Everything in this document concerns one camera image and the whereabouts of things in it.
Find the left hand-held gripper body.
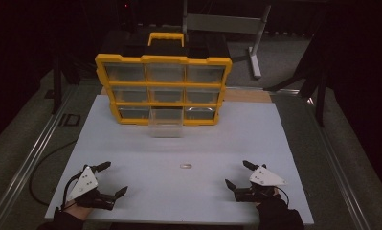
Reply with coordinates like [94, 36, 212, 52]
[65, 165, 117, 212]

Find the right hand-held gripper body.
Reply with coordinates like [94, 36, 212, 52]
[234, 164, 289, 204]

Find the clear plastic drawer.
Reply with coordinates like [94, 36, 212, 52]
[147, 106, 185, 139]

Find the yellow black drawer cabinet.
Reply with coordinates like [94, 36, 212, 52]
[94, 32, 234, 127]

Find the person's right hand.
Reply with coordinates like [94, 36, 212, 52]
[269, 187, 282, 201]

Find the person's left hand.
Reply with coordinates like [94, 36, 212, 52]
[63, 203, 95, 222]

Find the wooden board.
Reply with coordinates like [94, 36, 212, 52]
[224, 88, 273, 104]

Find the black metal stand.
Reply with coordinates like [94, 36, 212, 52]
[263, 30, 328, 128]
[50, 52, 66, 115]

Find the grey metal stand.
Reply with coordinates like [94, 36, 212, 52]
[181, 0, 273, 80]

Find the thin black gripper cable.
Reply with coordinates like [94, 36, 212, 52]
[278, 185, 291, 207]
[60, 172, 86, 212]

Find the black floor cable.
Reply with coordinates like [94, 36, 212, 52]
[28, 139, 79, 207]

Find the black floor bracket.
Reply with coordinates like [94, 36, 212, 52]
[57, 112, 82, 127]

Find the aluminium floor rail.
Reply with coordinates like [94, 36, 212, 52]
[0, 84, 79, 230]
[304, 95, 370, 230]

